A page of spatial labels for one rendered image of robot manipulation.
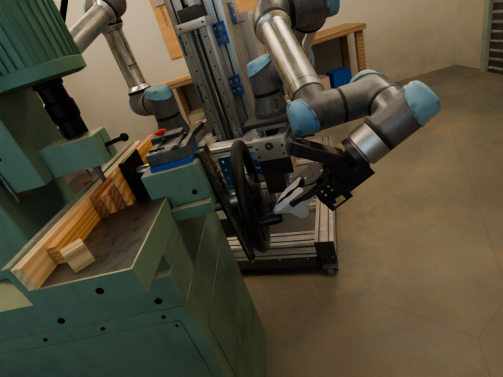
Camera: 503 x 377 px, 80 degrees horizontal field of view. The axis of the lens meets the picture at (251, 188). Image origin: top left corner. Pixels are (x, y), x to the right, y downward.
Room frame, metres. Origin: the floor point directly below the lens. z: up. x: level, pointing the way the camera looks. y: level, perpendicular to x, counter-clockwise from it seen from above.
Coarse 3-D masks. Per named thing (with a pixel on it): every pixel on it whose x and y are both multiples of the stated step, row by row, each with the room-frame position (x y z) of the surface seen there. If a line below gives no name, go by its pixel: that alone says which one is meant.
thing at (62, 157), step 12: (96, 132) 0.71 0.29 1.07; (60, 144) 0.70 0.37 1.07; (72, 144) 0.69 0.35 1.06; (84, 144) 0.69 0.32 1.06; (96, 144) 0.68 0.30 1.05; (48, 156) 0.70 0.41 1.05; (60, 156) 0.70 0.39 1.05; (72, 156) 0.69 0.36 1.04; (84, 156) 0.69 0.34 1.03; (96, 156) 0.68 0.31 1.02; (108, 156) 0.70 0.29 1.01; (60, 168) 0.70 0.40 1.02; (72, 168) 0.70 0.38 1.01; (84, 168) 0.69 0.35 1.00; (96, 168) 0.72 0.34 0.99
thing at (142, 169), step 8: (136, 152) 0.74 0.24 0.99; (128, 160) 0.69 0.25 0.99; (136, 160) 0.73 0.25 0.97; (120, 168) 0.67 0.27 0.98; (128, 168) 0.67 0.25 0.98; (136, 168) 0.70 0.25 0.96; (144, 168) 0.70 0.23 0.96; (128, 176) 0.67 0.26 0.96; (136, 176) 0.69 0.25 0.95; (136, 184) 0.67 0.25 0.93; (136, 192) 0.67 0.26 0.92
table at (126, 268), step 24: (144, 192) 0.69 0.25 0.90; (120, 216) 0.61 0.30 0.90; (144, 216) 0.57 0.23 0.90; (168, 216) 0.59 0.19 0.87; (192, 216) 0.60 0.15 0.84; (96, 240) 0.53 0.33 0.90; (120, 240) 0.50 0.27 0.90; (144, 240) 0.48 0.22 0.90; (96, 264) 0.45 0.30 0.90; (120, 264) 0.43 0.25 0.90; (144, 264) 0.44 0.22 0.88; (48, 288) 0.43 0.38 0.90; (72, 288) 0.42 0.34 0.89; (96, 288) 0.42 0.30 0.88; (120, 288) 0.41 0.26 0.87; (144, 288) 0.40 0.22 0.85; (48, 312) 0.43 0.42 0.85
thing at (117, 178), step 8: (144, 144) 0.84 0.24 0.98; (144, 152) 0.82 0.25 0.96; (144, 160) 0.80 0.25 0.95; (112, 176) 0.65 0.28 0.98; (120, 176) 0.66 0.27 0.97; (120, 184) 0.65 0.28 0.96; (128, 184) 0.67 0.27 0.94; (120, 192) 0.65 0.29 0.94; (128, 192) 0.65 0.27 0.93; (128, 200) 0.65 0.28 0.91
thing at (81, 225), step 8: (152, 136) 1.07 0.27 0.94; (152, 144) 1.04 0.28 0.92; (88, 208) 0.61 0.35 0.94; (80, 216) 0.58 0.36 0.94; (88, 216) 0.60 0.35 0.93; (96, 216) 0.62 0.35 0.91; (72, 224) 0.55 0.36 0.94; (80, 224) 0.56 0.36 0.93; (88, 224) 0.58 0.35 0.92; (96, 224) 0.60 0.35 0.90; (64, 232) 0.53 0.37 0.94; (72, 232) 0.54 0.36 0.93; (80, 232) 0.55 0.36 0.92; (88, 232) 0.57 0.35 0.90; (56, 240) 0.51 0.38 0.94; (64, 240) 0.51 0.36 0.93; (72, 240) 0.52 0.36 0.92; (48, 248) 0.49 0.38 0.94; (56, 248) 0.49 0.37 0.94; (56, 256) 0.49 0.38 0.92
